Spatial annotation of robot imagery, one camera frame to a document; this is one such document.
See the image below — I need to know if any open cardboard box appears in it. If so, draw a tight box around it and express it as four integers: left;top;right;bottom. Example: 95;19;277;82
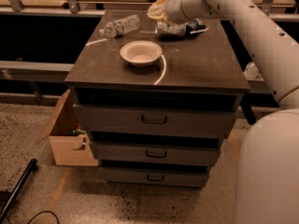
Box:
36;90;98;166

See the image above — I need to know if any grey drawer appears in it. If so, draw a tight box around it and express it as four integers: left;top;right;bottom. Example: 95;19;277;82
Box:
73;104;235;138
90;141;220;166
100;168;209;189

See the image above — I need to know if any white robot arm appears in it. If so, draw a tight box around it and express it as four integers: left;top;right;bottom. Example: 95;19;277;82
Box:
148;0;299;224

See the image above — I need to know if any black cable on floor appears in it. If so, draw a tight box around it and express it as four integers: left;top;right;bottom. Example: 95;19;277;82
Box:
25;210;61;224

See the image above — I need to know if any grey drawer cabinet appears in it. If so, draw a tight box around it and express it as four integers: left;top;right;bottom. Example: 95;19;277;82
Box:
65;12;249;174

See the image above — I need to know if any white paper bowl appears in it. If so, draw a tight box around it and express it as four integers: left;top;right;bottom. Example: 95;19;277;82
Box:
120;41;163;67

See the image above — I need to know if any middle grey drawer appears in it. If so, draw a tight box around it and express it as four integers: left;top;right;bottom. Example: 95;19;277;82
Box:
90;141;220;166

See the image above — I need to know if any bottom grey drawer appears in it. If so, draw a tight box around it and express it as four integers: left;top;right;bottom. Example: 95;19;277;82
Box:
100;168;209;189

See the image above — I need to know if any black pole on floor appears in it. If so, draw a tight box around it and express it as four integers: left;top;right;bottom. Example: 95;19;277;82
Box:
0;159;38;224

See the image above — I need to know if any clear sanitizer bottle left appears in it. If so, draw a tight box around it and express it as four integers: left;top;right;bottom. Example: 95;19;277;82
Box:
244;62;259;80

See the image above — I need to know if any top grey drawer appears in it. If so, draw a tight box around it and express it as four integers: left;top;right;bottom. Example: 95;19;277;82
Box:
73;104;235;138

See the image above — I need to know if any blue chip bag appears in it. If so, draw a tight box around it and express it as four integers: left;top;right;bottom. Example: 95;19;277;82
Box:
186;19;208;36

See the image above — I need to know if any clear plastic water bottle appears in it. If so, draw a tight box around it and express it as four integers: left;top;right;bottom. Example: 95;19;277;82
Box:
99;14;141;38

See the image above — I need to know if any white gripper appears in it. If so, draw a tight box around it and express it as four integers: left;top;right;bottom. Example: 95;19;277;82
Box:
147;0;189;24

